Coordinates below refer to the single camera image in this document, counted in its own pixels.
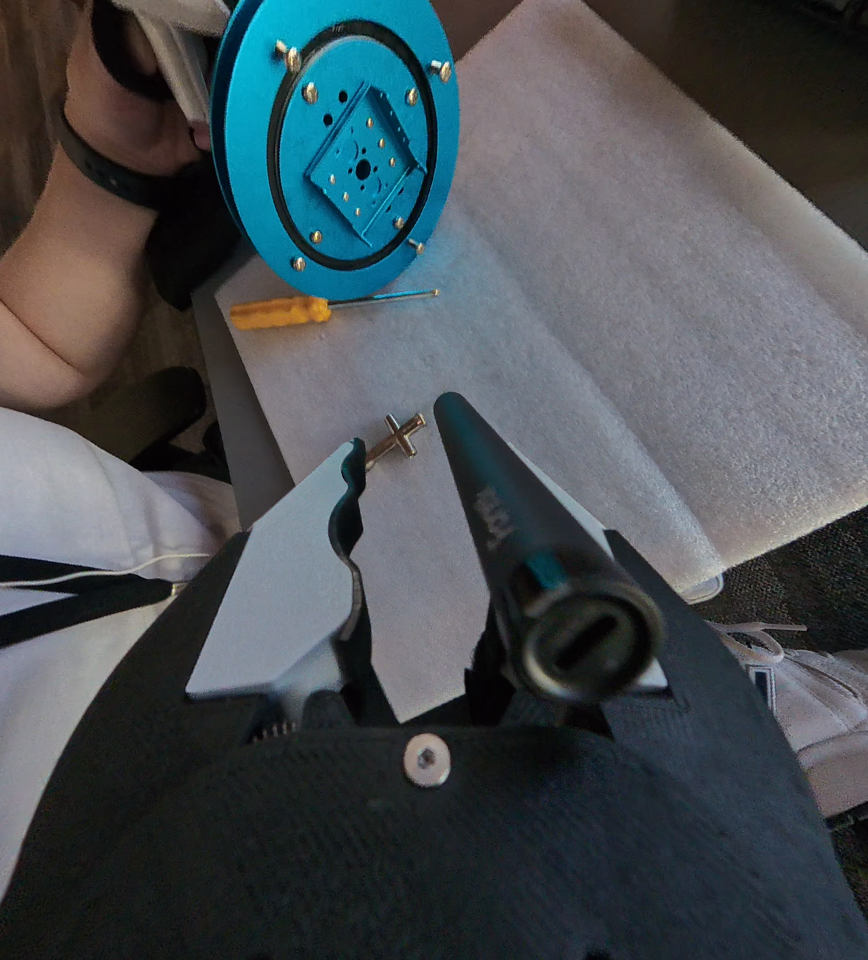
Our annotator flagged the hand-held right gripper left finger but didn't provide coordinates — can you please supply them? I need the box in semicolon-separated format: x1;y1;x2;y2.
185;438;369;723

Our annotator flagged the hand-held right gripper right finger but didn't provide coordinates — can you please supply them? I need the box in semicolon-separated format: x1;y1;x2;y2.
467;441;669;723

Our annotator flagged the blue metal wheel assembly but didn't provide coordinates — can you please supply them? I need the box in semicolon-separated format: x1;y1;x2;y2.
209;0;459;295

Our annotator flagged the black precision screwdriver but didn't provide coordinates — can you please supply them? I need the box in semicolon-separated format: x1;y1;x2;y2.
432;390;666;705

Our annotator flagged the person's left forearm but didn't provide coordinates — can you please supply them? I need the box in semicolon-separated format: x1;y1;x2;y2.
0;142;165;410

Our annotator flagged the person's left hand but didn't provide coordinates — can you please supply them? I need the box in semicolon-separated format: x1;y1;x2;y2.
65;11;202;181

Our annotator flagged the black wristband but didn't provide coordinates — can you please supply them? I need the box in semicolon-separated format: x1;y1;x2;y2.
53;108;176;213

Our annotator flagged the silver cross wrench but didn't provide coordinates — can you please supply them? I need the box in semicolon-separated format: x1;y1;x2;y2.
365;412;429;470

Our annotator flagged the white sneaker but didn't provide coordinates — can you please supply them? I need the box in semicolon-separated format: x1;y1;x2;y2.
711;618;868;819

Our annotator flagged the person's white shirt torso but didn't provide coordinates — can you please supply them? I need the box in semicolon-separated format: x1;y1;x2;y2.
0;296;243;960

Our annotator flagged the white foam mat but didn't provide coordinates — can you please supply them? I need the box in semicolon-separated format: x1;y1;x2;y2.
212;0;868;725

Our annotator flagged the yellow handled screwdriver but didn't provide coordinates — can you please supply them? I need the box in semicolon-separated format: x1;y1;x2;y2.
229;288;441;330

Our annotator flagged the black lanyard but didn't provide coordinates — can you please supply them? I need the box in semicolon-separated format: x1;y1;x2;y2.
0;547;180;661

